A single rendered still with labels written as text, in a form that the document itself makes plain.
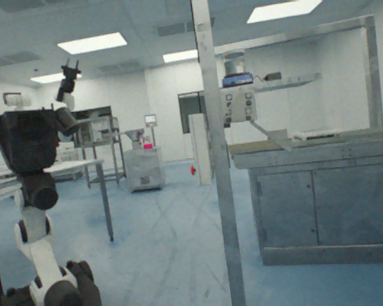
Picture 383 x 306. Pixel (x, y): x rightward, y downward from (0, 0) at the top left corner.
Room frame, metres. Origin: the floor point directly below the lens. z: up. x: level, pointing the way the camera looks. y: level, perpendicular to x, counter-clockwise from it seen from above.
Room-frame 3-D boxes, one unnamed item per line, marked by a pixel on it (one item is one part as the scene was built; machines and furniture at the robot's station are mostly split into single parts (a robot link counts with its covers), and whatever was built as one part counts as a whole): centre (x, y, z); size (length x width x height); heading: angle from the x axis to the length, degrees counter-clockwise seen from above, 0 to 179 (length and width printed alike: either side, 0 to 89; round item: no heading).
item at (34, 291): (1.26, 0.76, 0.28); 0.21 x 0.20 x 0.13; 42
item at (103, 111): (7.13, 2.26, 1.43); 1.32 x 0.01 x 1.11; 85
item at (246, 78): (1.66, -0.52, 1.32); 0.21 x 0.20 x 0.09; 167
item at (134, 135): (4.46, 0.57, 0.95); 0.49 x 0.36 x 0.37; 85
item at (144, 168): (4.41, 0.53, 0.38); 0.63 x 0.57 x 0.76; 85
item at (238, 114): (1.58, -0.48, 1.14); 0.22 x 0.11 x 0.20; 77
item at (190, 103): (6.83, -1.10, 1.43); 1.38 x 0.01 x 1.16; 85
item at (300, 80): (1.67, -0.71, 1.25); 0.62 x 0.38 x 0.04; 77
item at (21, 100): (1.27, 0.77, 1.32); 0.10 x 0.07 x 0.09; 132
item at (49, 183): (1.20, 0.71, 0.85); 0.28 x 0.13 x 0.18; 42
